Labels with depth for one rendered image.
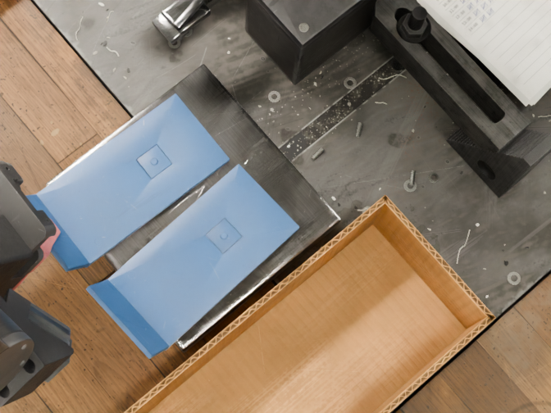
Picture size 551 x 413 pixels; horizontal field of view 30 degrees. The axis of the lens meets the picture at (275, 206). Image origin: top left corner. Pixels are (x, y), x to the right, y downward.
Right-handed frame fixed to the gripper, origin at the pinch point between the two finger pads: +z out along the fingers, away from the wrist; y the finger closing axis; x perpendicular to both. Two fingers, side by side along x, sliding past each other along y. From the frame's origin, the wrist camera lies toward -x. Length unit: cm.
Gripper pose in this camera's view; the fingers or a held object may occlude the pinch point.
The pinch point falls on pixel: (46, 229)
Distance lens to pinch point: 79.2
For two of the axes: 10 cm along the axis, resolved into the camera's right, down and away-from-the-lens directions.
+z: 3.3, -0.8, 9.4
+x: -6.3, -7.6, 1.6
